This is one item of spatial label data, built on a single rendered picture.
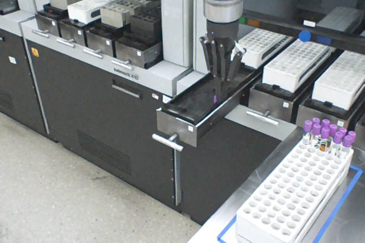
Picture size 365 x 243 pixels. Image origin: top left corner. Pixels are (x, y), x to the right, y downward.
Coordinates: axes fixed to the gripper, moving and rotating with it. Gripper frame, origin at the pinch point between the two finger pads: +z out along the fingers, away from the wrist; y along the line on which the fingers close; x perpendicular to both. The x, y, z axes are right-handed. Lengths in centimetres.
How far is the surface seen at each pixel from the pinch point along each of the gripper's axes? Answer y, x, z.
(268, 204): -30.3, 25.3, -1.9
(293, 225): -36.1, 26.8, -2.5
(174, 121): 7.3, 10.9, 8.3
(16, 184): 103, 28, 89
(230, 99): 1.7, -6.5, 8.6
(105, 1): 78, -25, 6
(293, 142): -22.3, 1.1, 5.6
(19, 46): 119, -2, 31
